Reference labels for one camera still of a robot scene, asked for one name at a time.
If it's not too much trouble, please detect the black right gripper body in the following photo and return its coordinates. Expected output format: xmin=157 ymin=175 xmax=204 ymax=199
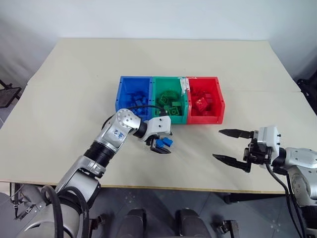
xmin=243 ymin=137 xmax=272 ymax=166

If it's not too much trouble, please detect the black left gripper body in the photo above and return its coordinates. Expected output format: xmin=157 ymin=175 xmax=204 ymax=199
xmin=145 ymin=135 xmax=162 ymax=151

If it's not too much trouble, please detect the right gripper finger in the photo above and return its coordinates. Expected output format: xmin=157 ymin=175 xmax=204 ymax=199
xmin=212 ymin=153 xmax=252 ymax=173
xmin=218 ymin=128 xmax=256 ymax=140

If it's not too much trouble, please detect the dark green arched block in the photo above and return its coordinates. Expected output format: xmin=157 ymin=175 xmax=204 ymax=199
xmin=158 ymin=89 xmax=179 ymax=100

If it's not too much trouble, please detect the large red building block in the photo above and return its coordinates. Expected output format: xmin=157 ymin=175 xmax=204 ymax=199
xmin=194 ymin=97 xmax=210 ymax=112

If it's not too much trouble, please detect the green plastic bin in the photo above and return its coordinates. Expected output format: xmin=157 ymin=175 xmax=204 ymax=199
xmin=150 ymin=76 xmax=189 ymax=125

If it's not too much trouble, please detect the white tape strip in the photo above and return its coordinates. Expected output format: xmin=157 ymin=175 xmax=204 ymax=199
xmin=178 ymin=77 xmax=190 ymax=97

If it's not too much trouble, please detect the red plastic bin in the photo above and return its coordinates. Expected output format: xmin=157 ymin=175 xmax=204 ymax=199
xmin=185 ymin=76 xmax=227 ymax=125

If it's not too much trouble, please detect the blue plastic bin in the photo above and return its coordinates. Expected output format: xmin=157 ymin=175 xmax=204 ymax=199
xmin=114 ymin=75 xmax=154 ymax=119

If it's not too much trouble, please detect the dark rounded shape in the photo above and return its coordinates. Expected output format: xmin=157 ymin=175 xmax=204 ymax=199
xmin=116 ymin=208 xmax=147 ymax=238
xmin=175 ymin=208 xmax=208 ymax=238

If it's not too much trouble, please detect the grey robot torso shell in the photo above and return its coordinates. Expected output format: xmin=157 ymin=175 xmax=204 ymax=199
xmin=0 ymin=183 xmax=84 ymax=238

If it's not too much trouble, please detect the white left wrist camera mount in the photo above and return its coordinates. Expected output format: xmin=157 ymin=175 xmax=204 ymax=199
xmin=144 ymin=116 xmax=172 ymax=141

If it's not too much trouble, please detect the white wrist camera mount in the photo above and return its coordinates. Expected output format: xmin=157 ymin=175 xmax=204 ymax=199
xmin=144 ymin=116 xmax=172 ymax=141
xmin=253 ymin=125 xmax=282 ymax=156

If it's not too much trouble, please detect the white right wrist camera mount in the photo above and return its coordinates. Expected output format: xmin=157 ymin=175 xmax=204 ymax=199
xmin=253 ymin=125 xmax=282 ymax=156

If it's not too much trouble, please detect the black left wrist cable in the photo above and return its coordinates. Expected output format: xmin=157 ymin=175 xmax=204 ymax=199
xmin=126 ymin=105 xmax=170 ymax=117

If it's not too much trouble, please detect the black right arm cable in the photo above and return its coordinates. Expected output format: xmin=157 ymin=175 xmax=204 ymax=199
xmin=265 ymin=162 xmax=307 ymax=238

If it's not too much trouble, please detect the thick black left shoulder cable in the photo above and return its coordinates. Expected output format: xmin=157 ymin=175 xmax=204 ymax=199
xmin=40 ymin=184 xmax=90 ymax=238

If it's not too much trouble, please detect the grey strap with buckle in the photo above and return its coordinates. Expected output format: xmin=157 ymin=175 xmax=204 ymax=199
xmin=10 ymin=182 xmax=35 ymax=221

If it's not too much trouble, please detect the black metal frame stand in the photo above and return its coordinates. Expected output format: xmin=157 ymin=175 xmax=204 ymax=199
xmin=0 ymin=79 xmax=21 ymax=109

